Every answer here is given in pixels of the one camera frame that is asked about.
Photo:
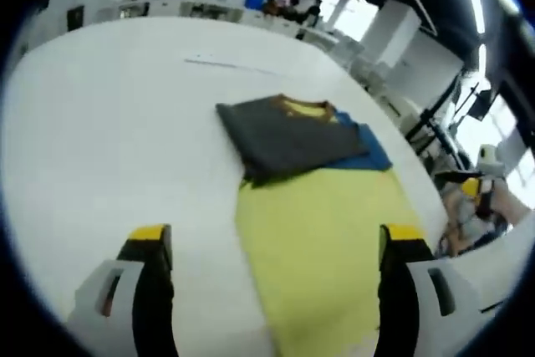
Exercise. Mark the brown bag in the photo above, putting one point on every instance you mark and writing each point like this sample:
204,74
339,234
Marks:
271,7

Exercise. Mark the black flat panel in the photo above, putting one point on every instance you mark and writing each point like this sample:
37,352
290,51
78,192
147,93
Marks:
75,18

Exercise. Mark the long white counter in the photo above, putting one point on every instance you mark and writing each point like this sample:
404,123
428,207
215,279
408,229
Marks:
167,8

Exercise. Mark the yellow garment grey blue sleeves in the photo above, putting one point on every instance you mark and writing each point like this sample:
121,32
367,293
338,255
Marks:
326,223

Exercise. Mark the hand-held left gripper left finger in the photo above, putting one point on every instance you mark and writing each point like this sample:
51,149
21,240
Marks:
146,290

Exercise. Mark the black monitor on stand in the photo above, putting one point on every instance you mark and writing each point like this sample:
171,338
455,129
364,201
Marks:
480,105

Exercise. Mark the white table socket panel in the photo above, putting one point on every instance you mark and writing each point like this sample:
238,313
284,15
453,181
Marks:
217,63

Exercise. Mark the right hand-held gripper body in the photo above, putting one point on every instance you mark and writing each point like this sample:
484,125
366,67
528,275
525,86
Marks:
492,160

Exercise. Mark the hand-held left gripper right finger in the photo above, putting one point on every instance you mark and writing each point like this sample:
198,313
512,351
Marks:
401,290

